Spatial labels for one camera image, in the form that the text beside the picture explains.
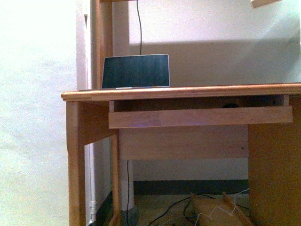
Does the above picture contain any wooden pull-out keyboard tray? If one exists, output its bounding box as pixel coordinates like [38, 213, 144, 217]
[109, 95, 293, 129]

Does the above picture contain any grey laptop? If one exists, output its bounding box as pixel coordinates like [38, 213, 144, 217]
[79, 54, 170, 91]

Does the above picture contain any wooden desk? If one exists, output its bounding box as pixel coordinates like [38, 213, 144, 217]
[61, 0, 301, 226]

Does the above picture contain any white wall conduit pipe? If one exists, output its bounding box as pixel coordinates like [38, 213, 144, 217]
[84, 6, 97, 226]

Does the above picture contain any black floor cable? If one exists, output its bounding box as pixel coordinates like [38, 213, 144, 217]
[126, 159, 249, 226]

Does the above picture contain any black hanging cable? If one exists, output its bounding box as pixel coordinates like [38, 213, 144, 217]
[136, 0, 143, 56]

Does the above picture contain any wooden frame on floor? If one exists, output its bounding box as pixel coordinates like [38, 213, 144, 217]
[190, 192, 253, 226]

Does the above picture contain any white floor cable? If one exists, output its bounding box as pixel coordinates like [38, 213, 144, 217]
[194, 187, 250, 226]

